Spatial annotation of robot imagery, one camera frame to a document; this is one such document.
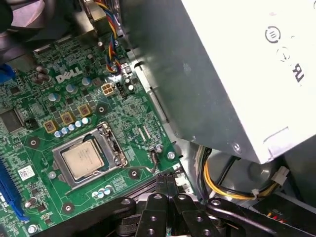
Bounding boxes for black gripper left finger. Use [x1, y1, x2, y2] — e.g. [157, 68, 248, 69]
[32, 174, 171, 237]

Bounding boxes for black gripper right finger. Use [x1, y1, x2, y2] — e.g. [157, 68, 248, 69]
[167, 174, 316, 237]

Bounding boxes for thin metal locking lever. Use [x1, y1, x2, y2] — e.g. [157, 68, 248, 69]
[127, 149, 160, 175]

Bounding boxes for silver topped CPU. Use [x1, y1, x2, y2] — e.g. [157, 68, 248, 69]
[61, 141, 105, 180]

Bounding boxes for CPU socket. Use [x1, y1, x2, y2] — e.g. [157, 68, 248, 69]
[51, 121, 129, 191]

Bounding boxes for black RAM slot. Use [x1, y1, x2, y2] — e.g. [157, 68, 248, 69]
[124, 192, 158, 200]
[128, 186, 158, 195]

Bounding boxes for black open PC case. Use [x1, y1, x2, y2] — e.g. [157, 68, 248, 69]
[0, 0, 316, 237]

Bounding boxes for green motherboard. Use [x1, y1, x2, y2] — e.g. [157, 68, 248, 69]
[0, 29, 196, 237]

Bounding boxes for beige four pin socket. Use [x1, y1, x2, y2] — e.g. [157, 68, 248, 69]
[100, 82, 114, 96]

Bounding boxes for grey power supply unit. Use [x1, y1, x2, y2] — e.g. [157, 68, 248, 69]
[119, 0, 316, 165]

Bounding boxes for blue expansion slot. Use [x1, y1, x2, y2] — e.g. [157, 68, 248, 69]
[0, 158, 31, 223]

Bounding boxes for blue plastic clip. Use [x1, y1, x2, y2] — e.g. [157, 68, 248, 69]
[0, 63, 16, 86]

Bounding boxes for black case fan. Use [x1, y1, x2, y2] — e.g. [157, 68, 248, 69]
[0, 0, 59, 34]

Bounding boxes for yellow black power wires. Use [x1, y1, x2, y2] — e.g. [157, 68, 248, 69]
[195, 145, 289, 202]

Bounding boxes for white wire connector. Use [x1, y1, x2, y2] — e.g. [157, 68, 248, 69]
[271, 166, 289, 186]

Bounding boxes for multicoloured fan wire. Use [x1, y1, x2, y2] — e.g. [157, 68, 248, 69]
[93, 0, 124, 75]

